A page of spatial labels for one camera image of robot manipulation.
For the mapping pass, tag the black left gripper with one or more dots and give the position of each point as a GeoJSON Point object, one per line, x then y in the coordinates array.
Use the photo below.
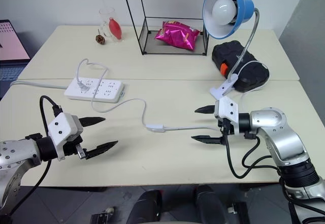
{"type": "Point", "coordinates": [72, 147]}

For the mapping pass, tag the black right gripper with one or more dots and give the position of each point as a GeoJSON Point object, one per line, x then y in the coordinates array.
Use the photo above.
{"type": "Point", "coordinates": [226, 128]}

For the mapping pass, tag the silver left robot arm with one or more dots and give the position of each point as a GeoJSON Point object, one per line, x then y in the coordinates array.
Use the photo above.
{"type": "Point", "coordinates": [15, 155]}

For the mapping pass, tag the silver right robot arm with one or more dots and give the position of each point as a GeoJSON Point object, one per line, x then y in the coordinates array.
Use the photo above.
{"type": "Point", "coordinates": [269, 118]}

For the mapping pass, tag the blue gooseneck clip desk lamp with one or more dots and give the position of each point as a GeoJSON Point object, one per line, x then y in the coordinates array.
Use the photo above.
{"type": "Point", "coordinates": [243, 3]}

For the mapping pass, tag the white power strip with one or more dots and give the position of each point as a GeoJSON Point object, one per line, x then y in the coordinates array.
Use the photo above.
{"type": "Point", "coordinates": [106, 92]}

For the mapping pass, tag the black case with orange latch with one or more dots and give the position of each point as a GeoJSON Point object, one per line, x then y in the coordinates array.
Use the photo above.
{"type": "Point", "coordinates": [228, 53]}

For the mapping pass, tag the dark rounded shape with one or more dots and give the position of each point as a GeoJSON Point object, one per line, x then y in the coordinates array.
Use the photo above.
{"type": "Point", "coordinates": [148, 207]}
{"type": "Point", "coordinates": [209, 205]}

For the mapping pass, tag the black metal base piece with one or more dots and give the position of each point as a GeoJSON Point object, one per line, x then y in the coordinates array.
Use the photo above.
{"type": "Point", "coordinates": [102, 217]}
{"type": "Point", "coordinates": [238, 212]}

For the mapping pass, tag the pink foil snack bag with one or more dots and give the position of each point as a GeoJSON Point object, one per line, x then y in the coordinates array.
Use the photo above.
{"type": "Point", "coordinates": [177, 34]}

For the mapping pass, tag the small brown dried flower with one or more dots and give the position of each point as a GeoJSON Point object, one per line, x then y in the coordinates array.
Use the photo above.
{"type": "Point", "coordinates": [100, 39]}

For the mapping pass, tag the red bulb-shaped object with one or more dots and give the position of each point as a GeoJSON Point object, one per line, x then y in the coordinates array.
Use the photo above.
{"type": "Point", "coordinates": [115, 28]}

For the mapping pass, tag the white light bulb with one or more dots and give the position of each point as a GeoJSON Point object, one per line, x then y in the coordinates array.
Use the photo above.
{"type": "Point", "coordinates": [223, 10]}

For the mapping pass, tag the clear glass cup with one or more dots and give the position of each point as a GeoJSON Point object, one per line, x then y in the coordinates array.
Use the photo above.
{"type": "Point", "coordinates": [105, 18]}

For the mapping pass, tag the laptop with pink screen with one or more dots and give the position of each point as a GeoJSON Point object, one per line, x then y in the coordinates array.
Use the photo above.
{"type": "Point", "coordinates": [10, 41]}

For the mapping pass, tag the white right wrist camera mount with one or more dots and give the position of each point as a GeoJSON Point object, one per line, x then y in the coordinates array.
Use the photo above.
{"type": "Point", "coordinates": [227, 108]}

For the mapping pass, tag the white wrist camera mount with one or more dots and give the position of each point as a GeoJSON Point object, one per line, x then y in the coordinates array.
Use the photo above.
{"type": "Point", "coordinates": [227, 108]}
{"type": "Point", "coordinates": [59, 127]}

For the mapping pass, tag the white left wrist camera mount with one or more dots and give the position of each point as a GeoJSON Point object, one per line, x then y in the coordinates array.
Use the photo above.
{"type": "Point", "coordinates": [59, 127]}

